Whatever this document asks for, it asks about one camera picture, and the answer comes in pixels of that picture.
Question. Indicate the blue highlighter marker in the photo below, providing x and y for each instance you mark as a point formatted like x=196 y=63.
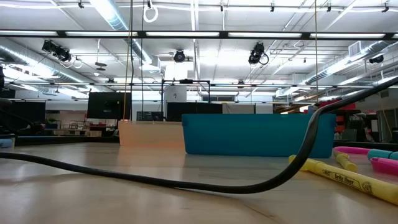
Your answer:
x=381 y=154
x=5 y=143

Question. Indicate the metal shelf with red bins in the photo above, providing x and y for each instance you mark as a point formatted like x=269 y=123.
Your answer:
x=337 y=105

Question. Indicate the orange translucent plastic bin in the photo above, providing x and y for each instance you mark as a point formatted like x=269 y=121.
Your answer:
x=149 y=133

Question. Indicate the black overhead bar with lights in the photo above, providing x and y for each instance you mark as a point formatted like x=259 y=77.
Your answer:
x=223 y=34

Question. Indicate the teal plastic bin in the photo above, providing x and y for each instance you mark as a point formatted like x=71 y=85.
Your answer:
x=248 y=135

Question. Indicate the white cabinet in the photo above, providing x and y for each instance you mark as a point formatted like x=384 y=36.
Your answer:
x=248 y=109

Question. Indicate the small dark screen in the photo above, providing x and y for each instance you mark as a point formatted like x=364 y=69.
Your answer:
x=149 y=116

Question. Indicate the black partition panel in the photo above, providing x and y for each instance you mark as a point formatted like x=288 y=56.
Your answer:
x=194 y=108

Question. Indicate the black background rig frame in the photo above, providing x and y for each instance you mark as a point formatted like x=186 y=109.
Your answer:
x=186 y=81

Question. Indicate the round black overhead camera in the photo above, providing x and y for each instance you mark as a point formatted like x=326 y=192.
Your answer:
x=179 y=56

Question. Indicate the black monitor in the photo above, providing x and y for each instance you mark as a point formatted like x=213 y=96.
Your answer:
x=109 y=105

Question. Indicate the silver ventilation duct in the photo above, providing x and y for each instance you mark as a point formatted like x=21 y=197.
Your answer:
x=107 y=12

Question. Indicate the yellow highlighter marker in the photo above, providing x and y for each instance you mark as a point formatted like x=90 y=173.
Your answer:
x=346 y=161
x=357 y=183

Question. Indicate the pink highlighter marker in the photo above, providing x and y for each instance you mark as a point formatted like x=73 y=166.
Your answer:
x=385 y=165
x=354 y=150

